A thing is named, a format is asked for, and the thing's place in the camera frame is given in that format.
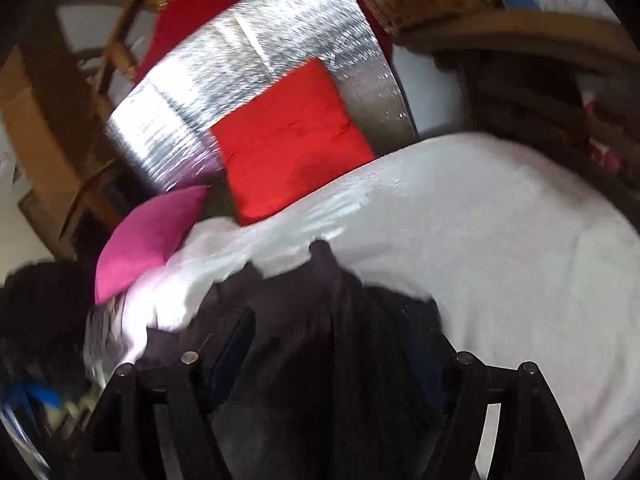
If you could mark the wooden chair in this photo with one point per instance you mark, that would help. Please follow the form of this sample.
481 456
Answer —
120 45

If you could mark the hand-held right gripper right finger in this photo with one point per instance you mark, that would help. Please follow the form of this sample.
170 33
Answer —
425 360

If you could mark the white textured bedspread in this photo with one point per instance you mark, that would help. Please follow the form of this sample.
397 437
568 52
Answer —
500 260

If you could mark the clear plastic bag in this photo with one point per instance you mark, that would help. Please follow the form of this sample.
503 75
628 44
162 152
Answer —
102 345

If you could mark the silver foil insulation mat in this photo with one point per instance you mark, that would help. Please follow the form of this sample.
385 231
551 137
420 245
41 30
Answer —
260 35

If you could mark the black jacket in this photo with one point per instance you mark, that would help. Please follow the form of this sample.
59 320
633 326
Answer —
325 360

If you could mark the black cloth pile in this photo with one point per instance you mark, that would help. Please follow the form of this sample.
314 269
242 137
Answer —
40 310

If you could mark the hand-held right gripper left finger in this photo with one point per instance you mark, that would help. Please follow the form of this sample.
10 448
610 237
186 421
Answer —
232 355

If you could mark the red square cushion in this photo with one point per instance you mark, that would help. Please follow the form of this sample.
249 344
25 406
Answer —
285 145

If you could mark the dark wooden shelf unit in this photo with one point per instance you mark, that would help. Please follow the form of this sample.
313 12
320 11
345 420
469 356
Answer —
525 85

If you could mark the pink pillow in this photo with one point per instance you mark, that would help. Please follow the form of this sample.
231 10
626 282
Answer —
145 240

